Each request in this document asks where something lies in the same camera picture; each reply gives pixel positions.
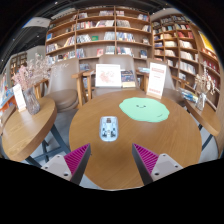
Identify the glass vase with pink flowers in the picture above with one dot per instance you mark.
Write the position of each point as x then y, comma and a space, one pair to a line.
31, 101

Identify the brown leather armchair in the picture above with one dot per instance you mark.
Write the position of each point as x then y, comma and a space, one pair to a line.
63, 90
115, 60
170, 86

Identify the distant wooden bookshelf unit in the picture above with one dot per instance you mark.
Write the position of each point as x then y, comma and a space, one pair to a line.
18, 65

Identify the round wooden side table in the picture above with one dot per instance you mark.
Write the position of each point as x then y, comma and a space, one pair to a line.
26, 130
205, 118

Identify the white red sign stand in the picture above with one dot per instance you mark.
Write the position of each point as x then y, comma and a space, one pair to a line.
156, 80

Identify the angled wooden bookshelf unit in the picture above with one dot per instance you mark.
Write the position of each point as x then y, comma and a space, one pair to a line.
180, 50

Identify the wide wooden bookshelf unit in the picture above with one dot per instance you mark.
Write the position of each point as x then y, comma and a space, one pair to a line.
100, 33

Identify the stack of blue books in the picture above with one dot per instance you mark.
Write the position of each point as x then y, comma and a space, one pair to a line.
144, 70

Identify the green smiley mouse pad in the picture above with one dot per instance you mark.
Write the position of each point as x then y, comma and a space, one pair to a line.
144, 109

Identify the blue book pile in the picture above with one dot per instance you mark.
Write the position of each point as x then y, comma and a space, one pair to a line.
190, 96

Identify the transparent computer mouse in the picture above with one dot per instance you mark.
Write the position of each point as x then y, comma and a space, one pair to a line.
108, 129

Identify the glass vase with beige flowers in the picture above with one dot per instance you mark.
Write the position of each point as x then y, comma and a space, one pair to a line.
201, 100

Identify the dark cover book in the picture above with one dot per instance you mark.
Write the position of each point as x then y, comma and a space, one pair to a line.
128, 79

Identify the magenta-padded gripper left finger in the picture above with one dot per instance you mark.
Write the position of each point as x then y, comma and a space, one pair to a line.
77, 159

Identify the white picture book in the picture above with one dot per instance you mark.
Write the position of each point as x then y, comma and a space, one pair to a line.
108, 76

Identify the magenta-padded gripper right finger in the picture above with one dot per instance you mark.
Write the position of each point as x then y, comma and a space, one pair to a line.
146, 159

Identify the small white table card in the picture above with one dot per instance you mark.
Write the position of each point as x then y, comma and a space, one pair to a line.
19, 97

